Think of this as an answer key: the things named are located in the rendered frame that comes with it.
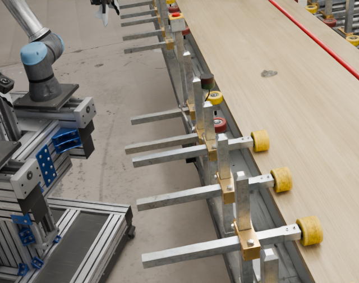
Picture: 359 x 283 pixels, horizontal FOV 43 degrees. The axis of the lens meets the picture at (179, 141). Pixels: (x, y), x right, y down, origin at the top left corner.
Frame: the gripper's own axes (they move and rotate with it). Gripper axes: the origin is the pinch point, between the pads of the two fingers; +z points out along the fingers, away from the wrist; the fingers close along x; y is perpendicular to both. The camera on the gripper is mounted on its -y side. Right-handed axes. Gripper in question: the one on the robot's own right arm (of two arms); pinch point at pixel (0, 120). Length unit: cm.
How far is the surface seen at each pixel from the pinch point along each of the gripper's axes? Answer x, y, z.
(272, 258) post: 20, -81, 20
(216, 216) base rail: -34, -53, 62
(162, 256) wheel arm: 11, -49, 36
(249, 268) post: -2, -71, 52
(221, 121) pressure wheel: -72, -48, 41
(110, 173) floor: -139, 56, 132
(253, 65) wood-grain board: -129, -53, 42
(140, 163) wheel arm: -32, -26, 37
